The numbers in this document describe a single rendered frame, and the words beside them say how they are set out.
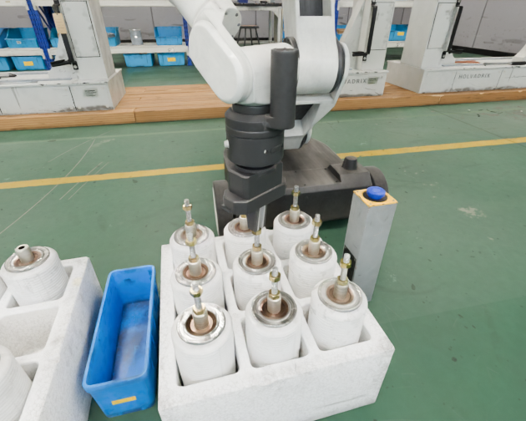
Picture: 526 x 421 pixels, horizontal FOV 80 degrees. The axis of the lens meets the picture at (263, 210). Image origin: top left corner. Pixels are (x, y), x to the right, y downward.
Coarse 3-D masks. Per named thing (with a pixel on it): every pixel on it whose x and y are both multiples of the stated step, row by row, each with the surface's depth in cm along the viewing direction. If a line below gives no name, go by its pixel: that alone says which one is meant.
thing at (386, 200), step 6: (354, 192) 72; (360, 192) 71; (366, 192) 71; (360, 198) 70; (366, 198) 69; (384, 198) 69; (390, 198) 69; (366, 204) 68; (372, 204) 67; (378, 204) 67; (384, 204) 67
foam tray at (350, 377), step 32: (224, 256) 73; (160, 288) 65; (224, 288) 65; (288, 288) 65; (160, 320) 58; (160, 352) 53; (320, 352) 53; (352, 352) 53; (384, 352) 53; (160, 384) 48; (192, 384) 48; (224, 384) 48; (256, 384) 48; (288, 384) 50; (320, 384) 53; (352, 384) 56; (160, 416) 46; (192, 416) 48; (224, 416) 50; (256, 416) 53; (288, 416) 56; (320, 416) 60
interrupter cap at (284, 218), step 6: (288, 210) 76; (282, 216) 74; (288, 216) 74; (300, 216) 74; (306, 216) 74; (282, 222) 72; (288, 222) 72; (294, 222) 72; (300, 222) 72; (306, 222) 72; (288, 228) 70; (294, 228) 70; (300, 228) 70
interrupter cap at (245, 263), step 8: (240, 256) 62; (248, 256) 62; (264, 256) 62; (272, 256) 62; (240, 264) 60; (248, 264) 60; (264, 264) 60; (272, 264) 60; (248, 272) 58; (256, 272) 58; (264, 272) 58
